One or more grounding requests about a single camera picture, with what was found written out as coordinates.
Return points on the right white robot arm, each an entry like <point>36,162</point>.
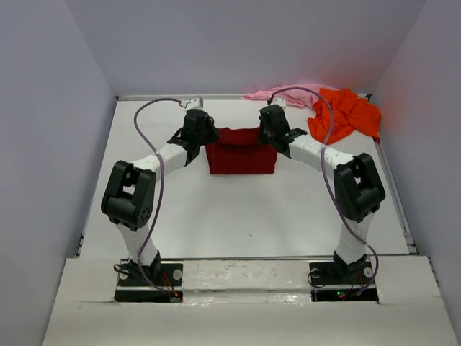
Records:
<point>352,182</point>

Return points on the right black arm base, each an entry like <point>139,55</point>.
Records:
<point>336,281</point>

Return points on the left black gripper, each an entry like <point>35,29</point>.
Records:
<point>212,132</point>

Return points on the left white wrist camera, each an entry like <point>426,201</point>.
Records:
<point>195,103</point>

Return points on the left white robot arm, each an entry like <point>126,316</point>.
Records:
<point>135,190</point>

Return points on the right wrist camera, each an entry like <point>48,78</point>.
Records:
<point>280,101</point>

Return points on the dark red t shirt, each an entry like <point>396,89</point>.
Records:
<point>238,151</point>

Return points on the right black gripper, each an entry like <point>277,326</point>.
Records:
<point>262,137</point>

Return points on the pink t shirt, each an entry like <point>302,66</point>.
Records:
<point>295,97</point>

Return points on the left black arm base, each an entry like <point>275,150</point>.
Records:
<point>159,283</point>

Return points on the orange t shirt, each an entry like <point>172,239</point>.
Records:
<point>351,113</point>

